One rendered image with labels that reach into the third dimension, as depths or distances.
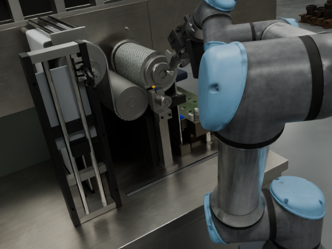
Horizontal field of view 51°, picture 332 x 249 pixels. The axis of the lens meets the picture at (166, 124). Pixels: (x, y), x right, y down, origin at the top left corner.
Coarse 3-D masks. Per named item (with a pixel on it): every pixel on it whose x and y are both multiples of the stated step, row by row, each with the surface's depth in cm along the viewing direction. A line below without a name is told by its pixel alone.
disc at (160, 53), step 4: (156, 52) 116; (160, 52) 117; (164, 52) 117; (148, 56) 115; (152, 56) 116; (156, 56) 116; (144, 60) 115; (148, 60) 115; (144, 64) 115; (144, 68) 116; (176, 68) 122; (140, 72) 116; (144, 72) 116; (176, 72) 123; (140, 76) 116; (144, 76) 117; (176, 76) 124; (140, 80) 117; (144, 80) 117; (144, 84) 118; (148, 88) 119; (152, 88) 120; (164, 88) 123
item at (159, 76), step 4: (156, 64) 116; (160, 64) 116; (164, 64) 117; (156, 68) 116; (160, 68) 116; (164, 68) 117; (152, 72) 116; (156, 72) 116; (160, 72) 117; (164, 72) 118; (152, 76) 116; (156, 76) 117; (160, 76) 118; (164, 76) 119; (168, 76) 119; (156, 80) 117; (160, 80) 118; (164, 80) 119; (168, 80) 120
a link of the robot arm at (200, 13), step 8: (208, 0) 83; (216, 0) 81; (224, 0) 82; (232, 0) 83; (200, 8) 87; (208, 8) 84; (216, 8) 83; (224, 8) 82; (232, 8) 84; (200, 16) 87; (208, 16) 92; (200, 24) 90
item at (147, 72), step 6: (150, 60) 116; (156, 60) 116; (162, 60) 117; (150, 66) 115; (150, 72) 116; (174, 72) 121; (150, 78) 117; (150, 84) 118; (156, 84) 119; (162, 84) 120; (168, 84) 122
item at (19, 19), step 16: (0, 0) 123; (16, 0) 119; (32, 0) 128; (48, 0) 131; (64, 0) 134; (80, 0) 137; (96, 0) 133; (112, 0) 141; (128, 0) 139; (0, 16) 124; (16, 16) 120; (32, 16) 128; (64, 16) 128
